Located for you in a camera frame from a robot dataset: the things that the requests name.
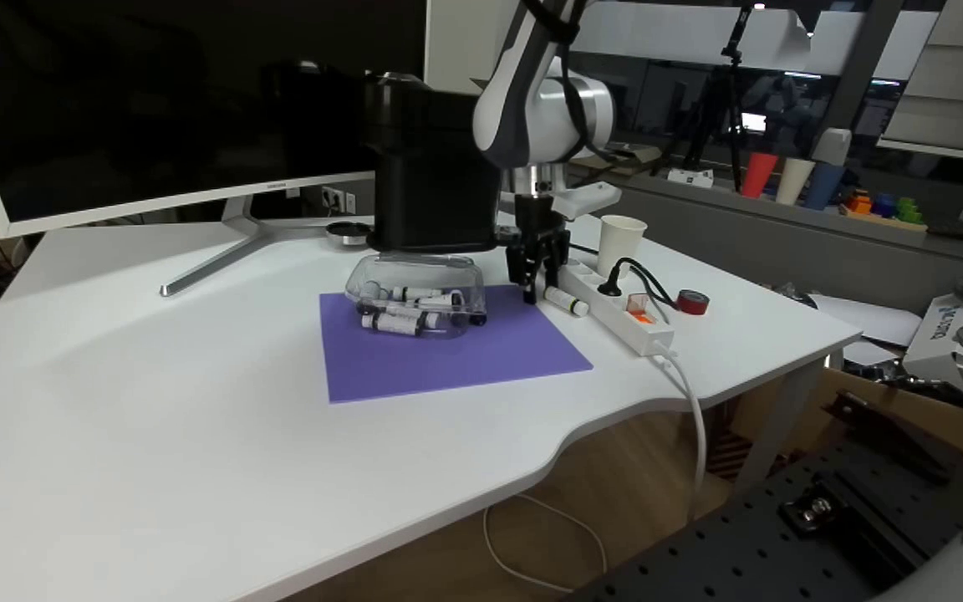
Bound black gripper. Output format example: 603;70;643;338
506;193;568;304

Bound small white bottle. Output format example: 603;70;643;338
542;286;589;317

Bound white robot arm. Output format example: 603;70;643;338
471;0;615;304

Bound clear plastic container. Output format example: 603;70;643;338
345;255;488;338

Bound purple mat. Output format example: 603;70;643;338
321;283;593;402

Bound white paper cup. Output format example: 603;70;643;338
597;215;648;275

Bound white power strip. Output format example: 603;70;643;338
558;264;676;359

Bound red and black tape roll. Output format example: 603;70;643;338
676;286;708;315

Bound red plastic cup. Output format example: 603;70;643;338
739;149;778;199

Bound blue plastic cup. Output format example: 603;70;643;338
802;164;846;211

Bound black perforated mounting board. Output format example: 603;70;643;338
568;446;963;602

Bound large white-framed monitor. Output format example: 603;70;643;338
0;0;431;301

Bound black power cable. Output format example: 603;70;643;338
594;255;686;315

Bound white power strip cord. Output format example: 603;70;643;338
477;347;711;597

